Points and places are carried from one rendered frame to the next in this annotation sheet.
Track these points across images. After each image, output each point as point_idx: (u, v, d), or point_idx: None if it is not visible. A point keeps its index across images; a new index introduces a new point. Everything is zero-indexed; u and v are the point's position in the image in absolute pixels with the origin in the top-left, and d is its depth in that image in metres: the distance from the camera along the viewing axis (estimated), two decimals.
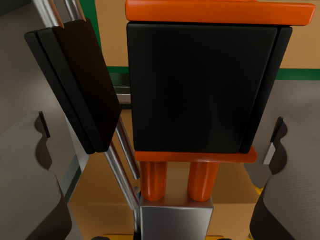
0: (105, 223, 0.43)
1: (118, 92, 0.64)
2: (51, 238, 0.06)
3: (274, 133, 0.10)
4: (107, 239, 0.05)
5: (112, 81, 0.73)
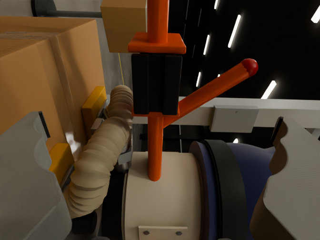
0: None
1: None
2: (51, 238, 0.06)
3: (274, 133, 0.10)
4: (107, 239, 0.05)
5: None
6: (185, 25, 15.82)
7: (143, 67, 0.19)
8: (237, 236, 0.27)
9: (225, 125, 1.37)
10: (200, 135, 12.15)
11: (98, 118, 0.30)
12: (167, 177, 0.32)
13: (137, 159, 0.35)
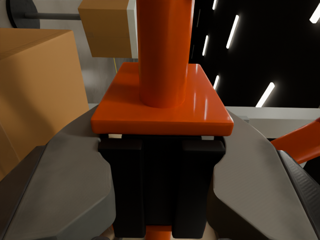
0: None
1: None
2: (95, 225, 0.06)
3: None
4: (107, 239, 0.05)
5: None
6: None
7: (129, 171, 0.08)
8: None
9: (212, 136, 1.25)
10: None
11: None
12: None
13: (130, 239, 0.23)
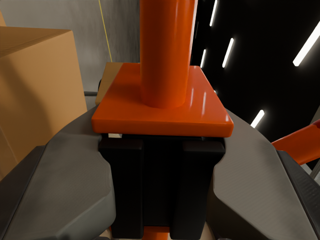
0: None
1: None
2: (95, 225, 0.06)
3: None
4: (107, 239, 0.05)
5: None
6: None
7: (129, 171, 0.08)
8: None
9: None
10: None
11: None
12: None
13: None
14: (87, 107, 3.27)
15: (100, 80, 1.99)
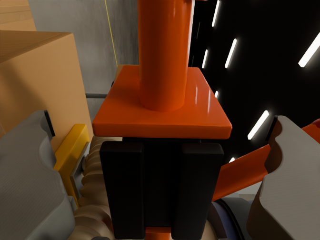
0: None
1: None
2: (55, 236, 0.06)
3: (269, 131, 0.11)
4: (107, 239, 0.05)
5: None
6: None
7: (130, 173, 0.08)
8: None
9: None
10: None
11: None
12: None
13: None
14: (95, 108, 3.28)
15: (113, 82, 2.00)
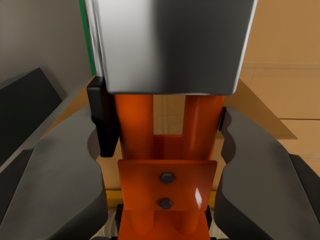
0: None
1: None
2: (88, 226, 0.06)
3: (221, 122, 0.11)
4: (107, 239, 0.05)
5: None
6: None
7: (116, 220, 0.20)
8: None
9: None
10: None
11: None
12: None
13: None
14: None
15: None
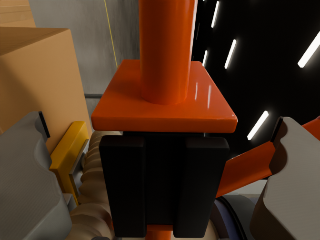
0: None
1: None
2: (51, 238, 0.06)
3: (274, 133, 0.10)
4: (107, 239, 0.05)
5: None
6: None
7: (131, 169, 0.08)
8: None
9: None
10: None
11: (64, 194, 0.18)
12: None
13: (130, 239, 0.23)
14: (95, 109, 3.29)
15: None
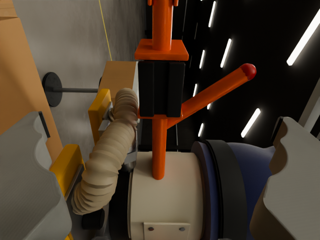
0: None
1: None
2: (51, 238, 0.06)
3: (274, 133, 0.10)
4: (107, 239, 0.05)
5: None
6: (182, 37, 16.30)
7: (149, 74, 0.21)
8: (237, 231, 0.29)
9: None
10: None
11: (104, 120, 0.32)
12: (171, 175, 0.33)
13: (141, 158, 0.36)
14: (88, 105, 3.40)
15: (101, 77, 2.12)
